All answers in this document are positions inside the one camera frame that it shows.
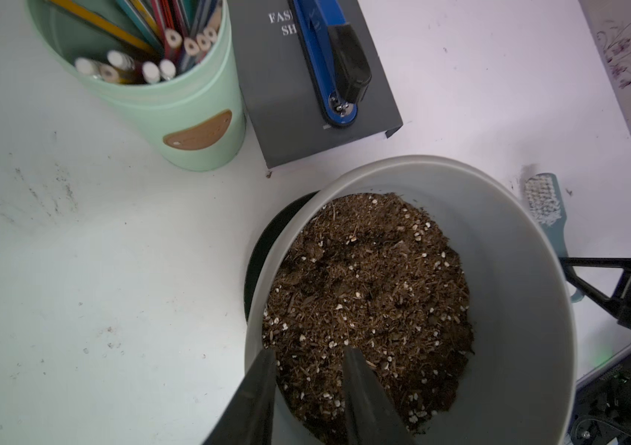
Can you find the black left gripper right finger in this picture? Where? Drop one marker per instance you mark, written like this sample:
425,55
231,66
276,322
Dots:
370,415

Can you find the dark green pot saucer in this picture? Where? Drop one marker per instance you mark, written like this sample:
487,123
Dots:
263,246

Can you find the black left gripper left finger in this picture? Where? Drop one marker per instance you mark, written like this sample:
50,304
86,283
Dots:
248,418

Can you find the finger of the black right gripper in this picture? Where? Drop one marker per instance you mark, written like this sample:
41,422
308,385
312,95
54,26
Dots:
610,304
610,263

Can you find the grey ceramic pot with soil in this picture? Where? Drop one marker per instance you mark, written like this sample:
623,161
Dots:
449,288

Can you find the mint green pencil cup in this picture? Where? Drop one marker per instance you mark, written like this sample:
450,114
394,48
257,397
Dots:
196,121

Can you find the dark grey book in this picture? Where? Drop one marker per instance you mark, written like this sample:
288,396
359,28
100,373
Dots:
278,89

